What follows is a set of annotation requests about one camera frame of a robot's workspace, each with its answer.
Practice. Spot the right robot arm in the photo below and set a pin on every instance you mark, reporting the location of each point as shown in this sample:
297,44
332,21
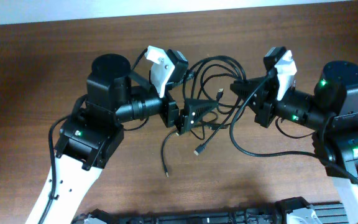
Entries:
331,111

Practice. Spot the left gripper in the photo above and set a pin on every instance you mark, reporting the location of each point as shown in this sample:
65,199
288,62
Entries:
189,104

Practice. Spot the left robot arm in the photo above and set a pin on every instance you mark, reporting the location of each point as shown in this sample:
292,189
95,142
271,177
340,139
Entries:
94,129

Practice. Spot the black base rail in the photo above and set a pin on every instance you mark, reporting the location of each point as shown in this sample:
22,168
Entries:
291,210

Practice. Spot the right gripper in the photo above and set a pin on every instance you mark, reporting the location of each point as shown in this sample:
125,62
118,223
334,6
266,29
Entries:
263,109

